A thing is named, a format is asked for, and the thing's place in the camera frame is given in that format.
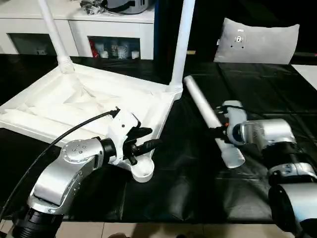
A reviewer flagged white plastic table leg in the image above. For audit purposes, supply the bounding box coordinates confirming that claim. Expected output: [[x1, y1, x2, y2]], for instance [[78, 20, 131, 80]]
[[183, 75, 246, 170], [169, 0, 196, 94], [37, 0, 75, 74]]

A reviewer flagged white plastic table top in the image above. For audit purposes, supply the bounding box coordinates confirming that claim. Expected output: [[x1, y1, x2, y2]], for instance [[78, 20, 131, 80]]
[[0, 61, 184, 184]]

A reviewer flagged black work mat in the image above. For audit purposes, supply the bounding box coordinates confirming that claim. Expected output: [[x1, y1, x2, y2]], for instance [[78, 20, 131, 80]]
[[0, 53, 317, 224]]

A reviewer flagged grey printed cushion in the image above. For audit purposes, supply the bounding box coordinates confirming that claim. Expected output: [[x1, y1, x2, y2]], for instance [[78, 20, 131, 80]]
[[213, 17, 301, 65]]

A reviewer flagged white flat sheet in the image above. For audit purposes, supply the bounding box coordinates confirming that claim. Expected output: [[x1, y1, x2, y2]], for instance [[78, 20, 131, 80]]
[[291, 63, 317, 90]]

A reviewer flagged black tall furniture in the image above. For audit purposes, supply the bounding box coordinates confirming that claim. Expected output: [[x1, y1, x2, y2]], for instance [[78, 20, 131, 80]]
[[153, 0, 317, 64]]

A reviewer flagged white glass-door cabinet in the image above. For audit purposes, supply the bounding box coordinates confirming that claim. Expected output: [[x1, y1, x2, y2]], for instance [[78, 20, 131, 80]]
[[0, 0, 156, 60]]

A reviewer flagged dark crumpled cloth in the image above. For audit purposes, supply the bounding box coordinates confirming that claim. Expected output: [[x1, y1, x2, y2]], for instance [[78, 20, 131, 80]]
[[79, 0, 105, 14]]

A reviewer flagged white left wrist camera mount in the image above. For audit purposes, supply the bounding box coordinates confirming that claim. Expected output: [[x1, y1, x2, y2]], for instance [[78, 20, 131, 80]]
[[106, 110, 142, 168]]

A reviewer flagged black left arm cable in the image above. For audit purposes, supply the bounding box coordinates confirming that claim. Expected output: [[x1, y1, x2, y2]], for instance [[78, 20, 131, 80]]
[[0, 106, 121, 219]]

